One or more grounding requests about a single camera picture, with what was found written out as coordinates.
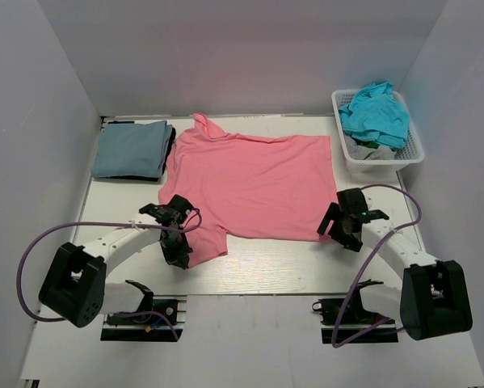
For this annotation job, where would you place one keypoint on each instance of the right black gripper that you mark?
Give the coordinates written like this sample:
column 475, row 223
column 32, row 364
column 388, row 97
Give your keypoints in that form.
column 351, row 242

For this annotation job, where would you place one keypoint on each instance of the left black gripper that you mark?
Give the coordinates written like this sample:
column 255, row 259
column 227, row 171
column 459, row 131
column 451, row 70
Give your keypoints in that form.
column 179, row 258

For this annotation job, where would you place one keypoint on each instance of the pink t shirt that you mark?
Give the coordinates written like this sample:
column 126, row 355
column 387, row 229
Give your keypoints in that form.
column 249, row 186

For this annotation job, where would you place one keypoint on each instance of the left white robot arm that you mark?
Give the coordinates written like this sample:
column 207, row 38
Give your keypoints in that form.
column 76, row 286

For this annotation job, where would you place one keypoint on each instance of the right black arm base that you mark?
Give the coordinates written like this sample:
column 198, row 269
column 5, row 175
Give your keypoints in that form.
column 354, row 320

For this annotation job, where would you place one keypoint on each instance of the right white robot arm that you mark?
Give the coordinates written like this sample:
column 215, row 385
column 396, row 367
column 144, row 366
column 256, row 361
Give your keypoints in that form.
column 433, row 300

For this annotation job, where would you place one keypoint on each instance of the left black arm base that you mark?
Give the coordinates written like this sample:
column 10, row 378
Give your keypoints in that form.
column 166, row 326

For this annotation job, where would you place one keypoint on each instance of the green garment in basket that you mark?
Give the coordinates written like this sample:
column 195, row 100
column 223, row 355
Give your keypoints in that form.
column 368, row 144

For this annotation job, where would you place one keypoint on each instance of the turquoise t shirt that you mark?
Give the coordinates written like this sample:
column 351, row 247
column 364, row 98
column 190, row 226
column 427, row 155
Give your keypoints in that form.
column 375, row 115

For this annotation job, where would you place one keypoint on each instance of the folded grey-blue t shirt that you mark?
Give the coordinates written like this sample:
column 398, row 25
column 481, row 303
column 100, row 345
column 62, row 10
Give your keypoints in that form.
column 130, row 149

